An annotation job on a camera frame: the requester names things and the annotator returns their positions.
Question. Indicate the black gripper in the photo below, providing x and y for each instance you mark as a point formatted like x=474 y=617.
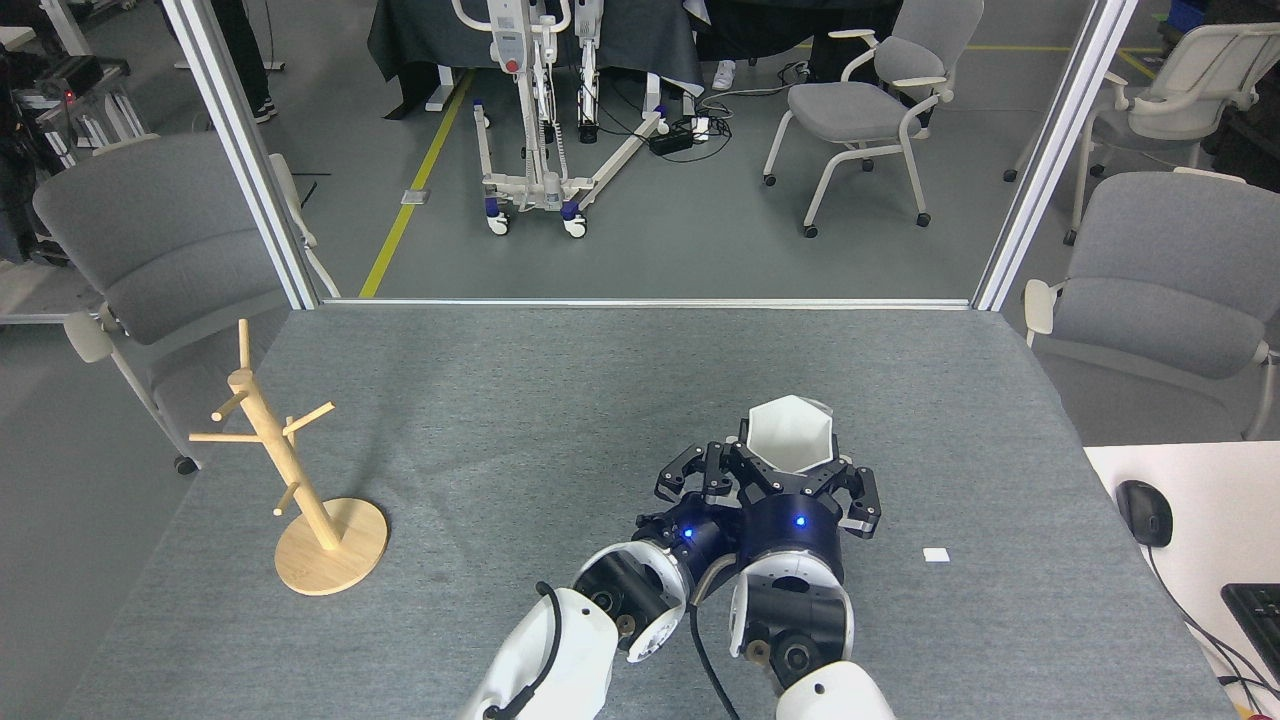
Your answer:
x=700 y=540
x=795 y=530

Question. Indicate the white hexagonal cup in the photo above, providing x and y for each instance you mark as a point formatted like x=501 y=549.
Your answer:
x=790 y=430

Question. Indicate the wooden cup rack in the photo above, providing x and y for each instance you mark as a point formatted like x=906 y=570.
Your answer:
x=320 y=545

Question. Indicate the dark equipment rack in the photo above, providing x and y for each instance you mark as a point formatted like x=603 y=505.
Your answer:
x=40 y=110

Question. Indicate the small white tag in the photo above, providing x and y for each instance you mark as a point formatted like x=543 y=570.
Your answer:
x=936 y=555

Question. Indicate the black power strip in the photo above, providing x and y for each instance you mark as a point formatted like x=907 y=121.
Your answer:
x=672 y=140

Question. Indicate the black computer mouse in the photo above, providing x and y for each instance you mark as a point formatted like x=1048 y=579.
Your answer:
x=1145 y=512

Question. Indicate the white stand on wheels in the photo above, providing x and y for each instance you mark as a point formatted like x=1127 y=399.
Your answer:
x=540 y=120

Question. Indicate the white desk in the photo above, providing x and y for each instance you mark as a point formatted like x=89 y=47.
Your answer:
x=1200 y=500

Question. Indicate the metal floor plate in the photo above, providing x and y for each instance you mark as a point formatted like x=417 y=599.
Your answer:
x=415 y=197

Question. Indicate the person's white shoe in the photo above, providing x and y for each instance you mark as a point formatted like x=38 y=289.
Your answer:
x=724 y=76

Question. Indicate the black keyboard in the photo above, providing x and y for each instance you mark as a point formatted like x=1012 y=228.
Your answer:
x=1258 y=620

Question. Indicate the black table cloth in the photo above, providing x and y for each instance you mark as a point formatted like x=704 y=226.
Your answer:
x=430 y=40

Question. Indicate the white mesh-back chair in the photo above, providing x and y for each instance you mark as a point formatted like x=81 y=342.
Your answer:
x=1190 y=90

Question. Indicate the person's legs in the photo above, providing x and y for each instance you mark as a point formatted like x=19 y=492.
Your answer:
x=245 y=60

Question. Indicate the silver frame crossbar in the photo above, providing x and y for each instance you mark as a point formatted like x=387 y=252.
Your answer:
x=640 y=303

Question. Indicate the grey chair with white frame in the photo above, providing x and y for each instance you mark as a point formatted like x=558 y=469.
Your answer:
x=850 y=105
x=1170 y=270
x=160 y=240

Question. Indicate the silver frame post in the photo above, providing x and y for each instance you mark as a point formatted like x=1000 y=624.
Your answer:
x=1050 y=160
x=245 y=150

